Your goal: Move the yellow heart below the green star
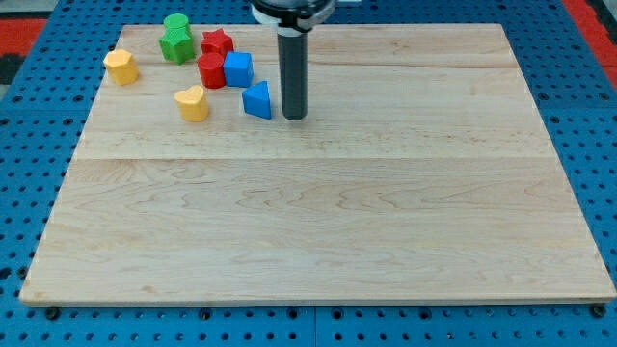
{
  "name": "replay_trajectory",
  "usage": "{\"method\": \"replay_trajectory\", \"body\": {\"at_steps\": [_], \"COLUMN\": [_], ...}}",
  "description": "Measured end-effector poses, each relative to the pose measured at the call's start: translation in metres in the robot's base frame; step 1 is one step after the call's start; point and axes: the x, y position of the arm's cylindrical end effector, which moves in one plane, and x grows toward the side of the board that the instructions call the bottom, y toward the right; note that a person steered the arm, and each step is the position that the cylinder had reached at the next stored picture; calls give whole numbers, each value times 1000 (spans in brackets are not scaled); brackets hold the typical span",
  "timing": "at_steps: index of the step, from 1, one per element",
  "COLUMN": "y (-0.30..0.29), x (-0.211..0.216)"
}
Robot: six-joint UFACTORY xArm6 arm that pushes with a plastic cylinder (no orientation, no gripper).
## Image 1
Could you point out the red star block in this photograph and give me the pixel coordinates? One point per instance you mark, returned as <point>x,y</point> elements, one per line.
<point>216,41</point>

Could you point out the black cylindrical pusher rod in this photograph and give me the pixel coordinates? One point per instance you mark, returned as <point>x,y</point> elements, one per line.
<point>293,64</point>

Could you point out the green star block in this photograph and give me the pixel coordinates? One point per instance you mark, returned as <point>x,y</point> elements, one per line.
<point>177,46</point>

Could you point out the yellow heart block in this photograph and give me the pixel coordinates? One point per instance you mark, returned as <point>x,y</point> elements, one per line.
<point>192,104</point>

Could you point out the wooden board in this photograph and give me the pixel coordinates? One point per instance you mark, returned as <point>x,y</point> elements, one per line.
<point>423,174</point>

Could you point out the yellow hexagon block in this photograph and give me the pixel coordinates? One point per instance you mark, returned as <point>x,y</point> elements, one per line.
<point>121,67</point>

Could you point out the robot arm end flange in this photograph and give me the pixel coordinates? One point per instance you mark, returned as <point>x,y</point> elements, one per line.
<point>292,17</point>

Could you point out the green cylinder block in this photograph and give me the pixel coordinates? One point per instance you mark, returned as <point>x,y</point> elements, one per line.
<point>177,22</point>

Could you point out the red cylinder block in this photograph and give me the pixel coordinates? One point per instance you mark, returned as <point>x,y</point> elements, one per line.
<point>211,69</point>

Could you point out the blue triangle block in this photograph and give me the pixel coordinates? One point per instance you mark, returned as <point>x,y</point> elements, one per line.
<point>256,100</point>

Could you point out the blue cube block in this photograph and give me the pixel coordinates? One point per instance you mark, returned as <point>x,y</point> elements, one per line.
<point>238,69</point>

